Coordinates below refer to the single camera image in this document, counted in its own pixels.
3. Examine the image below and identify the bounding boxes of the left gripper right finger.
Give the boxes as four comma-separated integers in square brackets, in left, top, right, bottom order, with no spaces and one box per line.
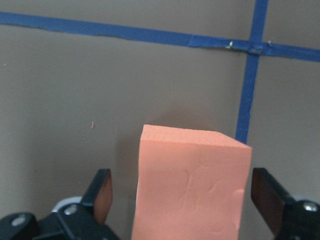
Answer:
[250,167,296,237]

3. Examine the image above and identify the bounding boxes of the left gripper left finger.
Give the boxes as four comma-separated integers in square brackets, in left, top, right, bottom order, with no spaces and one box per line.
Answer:
[80,168,113,225]

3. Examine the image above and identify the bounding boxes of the orange foam block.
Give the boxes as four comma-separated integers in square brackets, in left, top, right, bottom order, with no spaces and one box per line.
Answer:
[131,124,252,240]

